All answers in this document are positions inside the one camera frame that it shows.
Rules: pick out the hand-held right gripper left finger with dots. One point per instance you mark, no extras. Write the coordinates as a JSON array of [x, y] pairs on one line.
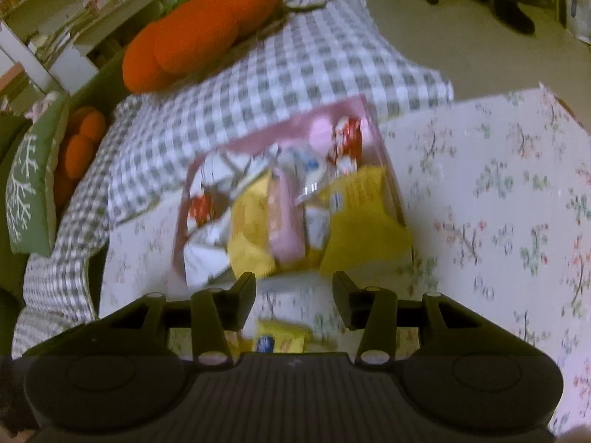
[[247, 295]]

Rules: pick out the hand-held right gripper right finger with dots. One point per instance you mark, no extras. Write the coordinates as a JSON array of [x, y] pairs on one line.
[[342, 295]]

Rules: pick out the yellow packet with blue logo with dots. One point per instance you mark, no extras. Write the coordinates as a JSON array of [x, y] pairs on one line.
[[286, 339]]

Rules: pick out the white triangular snack packet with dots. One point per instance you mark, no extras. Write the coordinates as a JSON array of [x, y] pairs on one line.
[[203, 254]]

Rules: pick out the white and blue snack packet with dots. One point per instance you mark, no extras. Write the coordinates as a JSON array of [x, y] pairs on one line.
[[316, 226]]

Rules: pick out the pink snack packet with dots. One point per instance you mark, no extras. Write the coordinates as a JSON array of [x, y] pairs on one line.
[[286, 226]]

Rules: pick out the red candy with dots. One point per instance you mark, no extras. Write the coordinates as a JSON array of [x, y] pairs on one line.
[[205, 206], [346, 140]]

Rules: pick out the pink cardboard box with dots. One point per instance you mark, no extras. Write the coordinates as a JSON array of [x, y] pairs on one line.
[[295, 123]]

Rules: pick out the yellow crumpled snack packet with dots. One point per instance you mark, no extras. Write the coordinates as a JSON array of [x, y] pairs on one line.
[[364, 221]]

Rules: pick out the floral bed sheet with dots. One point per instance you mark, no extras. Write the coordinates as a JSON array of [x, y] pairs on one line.
[[508, 170]]

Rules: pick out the grey checkered blanket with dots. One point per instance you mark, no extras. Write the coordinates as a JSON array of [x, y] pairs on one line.
[[300, 64]]

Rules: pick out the green pillow with white pattern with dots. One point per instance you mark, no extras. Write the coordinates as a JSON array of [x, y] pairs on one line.
[[32, 194]]

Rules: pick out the large orange carrot plush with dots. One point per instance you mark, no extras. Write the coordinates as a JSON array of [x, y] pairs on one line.
[[198, 32]]

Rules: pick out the white bookshelf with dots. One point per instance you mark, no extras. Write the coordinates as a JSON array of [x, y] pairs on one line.
[[74, 67]]

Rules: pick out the pile of books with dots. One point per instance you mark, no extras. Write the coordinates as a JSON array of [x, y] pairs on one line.
[[57, 44]]

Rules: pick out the cardboard storage box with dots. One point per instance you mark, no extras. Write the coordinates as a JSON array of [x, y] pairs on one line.
[[579, 9]]

